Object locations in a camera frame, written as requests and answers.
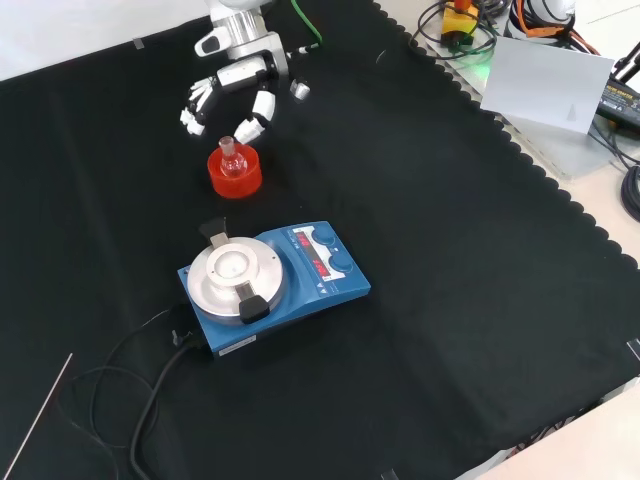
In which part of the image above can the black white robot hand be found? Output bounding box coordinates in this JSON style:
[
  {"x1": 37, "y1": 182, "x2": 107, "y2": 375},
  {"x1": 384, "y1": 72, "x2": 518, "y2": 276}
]
[{"x1": 179, "y1": 30, "x2": 291, "y2": 146}]

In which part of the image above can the clear round-bottom flask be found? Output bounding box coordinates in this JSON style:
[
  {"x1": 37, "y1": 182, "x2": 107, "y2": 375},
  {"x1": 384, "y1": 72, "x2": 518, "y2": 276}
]
[{"x1": 218, "y1": 134, "x2": 247, "y2": 180}]

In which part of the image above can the yellow stop button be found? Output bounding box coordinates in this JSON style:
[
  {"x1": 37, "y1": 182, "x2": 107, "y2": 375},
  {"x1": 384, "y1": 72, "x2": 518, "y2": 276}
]
[{"x1": 439, "y1": 0, "x2": 483, "y2": 48}]

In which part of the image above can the blue base heater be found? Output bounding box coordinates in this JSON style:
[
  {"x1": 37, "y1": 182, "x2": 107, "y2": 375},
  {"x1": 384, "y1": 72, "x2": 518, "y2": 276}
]
[{"x1": 176, "y1": 217, "x2": 372, "y2": 360}]

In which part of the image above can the black bench cloth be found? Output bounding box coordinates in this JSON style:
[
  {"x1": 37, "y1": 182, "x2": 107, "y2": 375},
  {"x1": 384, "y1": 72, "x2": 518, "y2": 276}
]
[{"x1": 0, "y1": 0, "x2": 640, "y2": 480}]

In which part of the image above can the pale board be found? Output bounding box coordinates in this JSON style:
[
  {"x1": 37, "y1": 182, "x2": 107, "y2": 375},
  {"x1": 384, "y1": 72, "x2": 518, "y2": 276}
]
[{"x1": 479, "y1": 35, "x2": 617, "y2": 136}]

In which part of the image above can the black power adapter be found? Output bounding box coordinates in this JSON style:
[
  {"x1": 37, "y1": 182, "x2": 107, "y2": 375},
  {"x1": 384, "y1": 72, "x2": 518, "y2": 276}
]
[{"x1": 595, "y1": 74, "x2": 640, "y2": 129}]

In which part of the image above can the thin glass rod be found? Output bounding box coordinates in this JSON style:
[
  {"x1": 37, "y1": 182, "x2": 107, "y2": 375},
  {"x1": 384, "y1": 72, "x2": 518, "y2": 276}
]
[{"x1": 3, "y1": 352, "x2": 74, "y2": 474}]

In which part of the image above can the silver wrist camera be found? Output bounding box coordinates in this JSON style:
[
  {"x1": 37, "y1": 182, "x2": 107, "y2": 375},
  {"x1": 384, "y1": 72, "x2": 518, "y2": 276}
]
[{"x1": 289, "y1": 77, "x2": 312, "y2": 104}]

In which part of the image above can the green cable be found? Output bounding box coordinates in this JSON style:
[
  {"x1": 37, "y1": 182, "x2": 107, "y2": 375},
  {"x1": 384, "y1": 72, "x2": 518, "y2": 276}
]
[{"x1": 289, "y1": 0, "x2": 324, "y2": 47}]

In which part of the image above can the orange flask ring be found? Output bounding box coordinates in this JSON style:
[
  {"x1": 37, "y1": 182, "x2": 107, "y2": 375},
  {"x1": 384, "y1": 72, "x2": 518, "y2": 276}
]
[{"x1": 207, "y1": 144, "x2": 263, "y2": 200}]

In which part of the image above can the orange cable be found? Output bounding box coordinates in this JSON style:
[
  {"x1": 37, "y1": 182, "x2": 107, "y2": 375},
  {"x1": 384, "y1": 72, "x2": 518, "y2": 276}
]
[{"x1": 508, "y1": 0, "x2": 602, "y2": 57}]

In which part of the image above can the metal base plate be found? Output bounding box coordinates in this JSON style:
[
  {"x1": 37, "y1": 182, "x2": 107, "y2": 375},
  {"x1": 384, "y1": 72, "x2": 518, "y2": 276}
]
[{"x1": 424, "y1": 24, "x2": 632, "y2": 181}]

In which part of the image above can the thick black heater cable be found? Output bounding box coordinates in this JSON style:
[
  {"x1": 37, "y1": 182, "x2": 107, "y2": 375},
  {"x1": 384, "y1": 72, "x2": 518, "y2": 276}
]
[{"x1": 129, "y1": 328, "x2": 211, "y2": 480}]

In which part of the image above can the black coiled cable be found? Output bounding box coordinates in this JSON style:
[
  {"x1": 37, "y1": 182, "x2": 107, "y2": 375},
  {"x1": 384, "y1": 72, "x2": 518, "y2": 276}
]
[{"x1": 618, "y1": 163, "x2": 640, "y2": 222}]

